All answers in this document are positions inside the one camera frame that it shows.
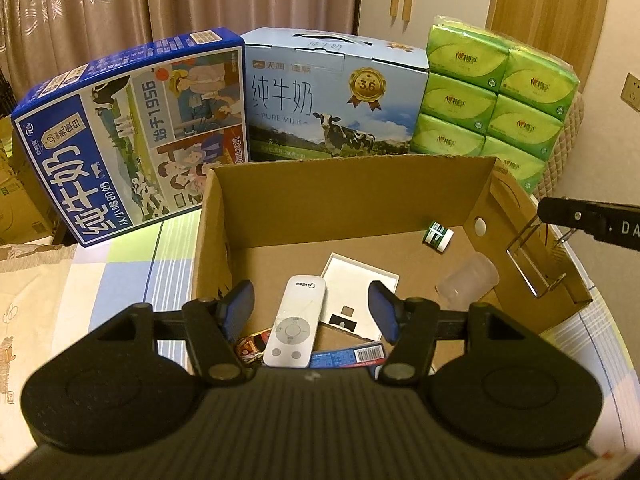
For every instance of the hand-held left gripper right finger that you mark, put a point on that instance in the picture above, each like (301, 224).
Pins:
(382, 310)

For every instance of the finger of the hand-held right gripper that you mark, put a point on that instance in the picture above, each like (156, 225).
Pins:
(570, 214)

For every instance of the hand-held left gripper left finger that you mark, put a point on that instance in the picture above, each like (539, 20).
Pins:
(240, 306)

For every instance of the red round snack packet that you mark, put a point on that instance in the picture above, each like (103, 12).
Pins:
(252, 345)

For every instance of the white remote control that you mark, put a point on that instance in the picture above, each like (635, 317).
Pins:
(295, 320)

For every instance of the blue barcode packet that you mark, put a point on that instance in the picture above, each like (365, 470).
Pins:
(350, 357)

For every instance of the clear plastic cup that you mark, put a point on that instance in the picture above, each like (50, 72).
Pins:
(467, 280)

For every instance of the small green white box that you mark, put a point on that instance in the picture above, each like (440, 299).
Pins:
(439, 236)

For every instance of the brown cardboard box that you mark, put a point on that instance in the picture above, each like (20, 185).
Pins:
(350, 200)

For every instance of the stack of green tissue packs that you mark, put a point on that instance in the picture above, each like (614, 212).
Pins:
(490, 90)

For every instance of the wooden door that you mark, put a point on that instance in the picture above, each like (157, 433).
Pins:
(545, 10)

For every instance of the dark blue milk carton box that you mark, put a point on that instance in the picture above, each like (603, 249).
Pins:
(100, 150)

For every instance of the beige printed cloth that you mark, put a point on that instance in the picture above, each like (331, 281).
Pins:
(30, 310)

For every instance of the light blue milk carton box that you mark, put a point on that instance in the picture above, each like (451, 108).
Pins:
(330, 90)

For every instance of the flattened cardboard carton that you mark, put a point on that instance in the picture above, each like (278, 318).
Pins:
(22, 195)

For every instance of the beige curtain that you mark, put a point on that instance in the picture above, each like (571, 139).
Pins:
(175, 0)

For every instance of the wall socket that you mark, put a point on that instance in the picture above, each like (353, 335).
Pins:
(631, 91)

